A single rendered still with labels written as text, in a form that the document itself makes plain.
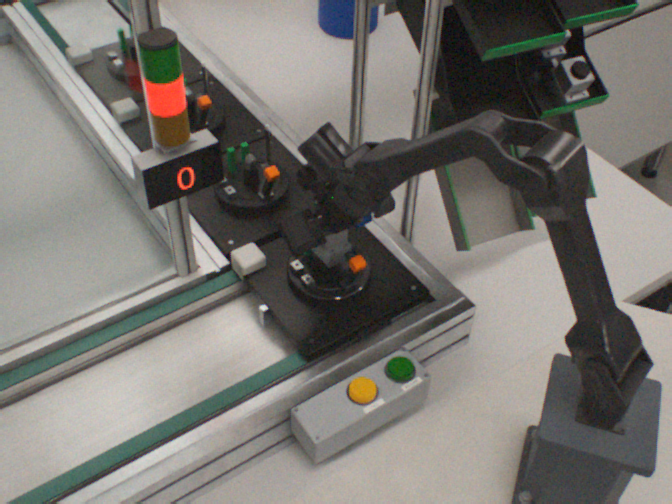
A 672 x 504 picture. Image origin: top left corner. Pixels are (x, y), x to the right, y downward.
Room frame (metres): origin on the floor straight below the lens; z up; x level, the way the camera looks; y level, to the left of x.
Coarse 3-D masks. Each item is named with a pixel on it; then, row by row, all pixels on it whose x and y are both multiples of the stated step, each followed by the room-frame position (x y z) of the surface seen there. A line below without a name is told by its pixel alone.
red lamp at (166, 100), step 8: (144, 80) 0.88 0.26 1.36; (152, 88) 0.87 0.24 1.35; (160, 88) 0.86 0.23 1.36; (168, 88) 0.87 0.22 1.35; (176, 88) 0.87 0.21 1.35; (184, 88) 0.90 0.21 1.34; (152, 96) 0.87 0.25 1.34; (160, 96) 0.87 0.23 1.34; (168, 96) 0.87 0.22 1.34; (176, 96) 0.87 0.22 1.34; (184, 96) 0.89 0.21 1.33; (152, 104) 0.87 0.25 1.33; (160, 104) 0.87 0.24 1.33; (168, 104) 0.87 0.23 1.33; (176, 104) 0.87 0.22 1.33; (184, 104) 0.88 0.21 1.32; (152, 112) 0.87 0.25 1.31; (160, 112) 0.87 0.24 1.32; (168, 112) 0.87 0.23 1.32; (176, 112) 0.87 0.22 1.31
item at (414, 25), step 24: (408, 0) 1.16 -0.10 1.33; (408, 24) 1.15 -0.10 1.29; (456, 24) 1.18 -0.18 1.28; (456, 48) 1.14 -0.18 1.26; (456, 72) 1.10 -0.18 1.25; (480, 72) 1.10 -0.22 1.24; (504, 72) 1.11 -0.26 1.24; (456, 96) 1.05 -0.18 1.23; (480, 96) 1.06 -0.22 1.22; (504, 96) 1.07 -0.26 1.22; (528, 96) 1.06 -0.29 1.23; (456, 120) 1.00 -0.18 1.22
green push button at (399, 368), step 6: (390, 360) 0.73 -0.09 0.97; (396, 360) 0.73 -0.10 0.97; (402, 360) 0.73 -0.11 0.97; (408, 360) 0.73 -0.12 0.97; (390, 366) 0.72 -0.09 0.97; (396, 366) 0.72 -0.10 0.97; (402, 366) 0.72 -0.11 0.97; (408, 366) 0.72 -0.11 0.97; (390, 372) 0.71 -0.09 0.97; (396, 372) 0.71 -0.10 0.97; (402, 372) 0.71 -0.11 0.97; (408, 372) 0.71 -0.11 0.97; (396, 378) 0.70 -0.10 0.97; (402, 378) 0.70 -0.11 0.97; (408, 378) 0.71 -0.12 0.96
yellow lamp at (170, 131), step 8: (184, 112) 0.88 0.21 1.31; (152, 120) 0.88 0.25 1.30; (160, 120) 0.87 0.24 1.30; (168, 120) 0.87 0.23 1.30; (176, 120) 0.87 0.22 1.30; (184, 120) 0.88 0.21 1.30; (160, 128) 0.87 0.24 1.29; (168, 128) 0.87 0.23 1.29; (176, 128) 0.87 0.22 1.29; (184, 128) 0.88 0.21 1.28; (160, 136) 0.87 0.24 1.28; (168, 136) 0.87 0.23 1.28; (176, 136) 0.87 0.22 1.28; (184, 136) 0.88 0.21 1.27; (160, 144) 0.87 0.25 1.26; (168, 144) 0.87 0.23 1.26; (176, 144) 0.87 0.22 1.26
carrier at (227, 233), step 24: (240, 144) 1.16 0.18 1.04; (264, 144) 1.25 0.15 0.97; (240, 168) 1.15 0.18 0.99; (288, 168) 1.18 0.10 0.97; (216, 192) 1.08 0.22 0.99; (240, 192) 1.08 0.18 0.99; (288, 192) 1.10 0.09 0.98; (312, 192) 1.11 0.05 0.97; (192, 216) 1.05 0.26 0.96; (216, 216) 1.04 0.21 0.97; (240, 216) 1.04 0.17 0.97; (264, 216) 1.04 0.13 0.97; (216, 240) 0.98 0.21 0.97; (240, 240) 0.98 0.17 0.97; (264, 240) 0.99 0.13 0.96
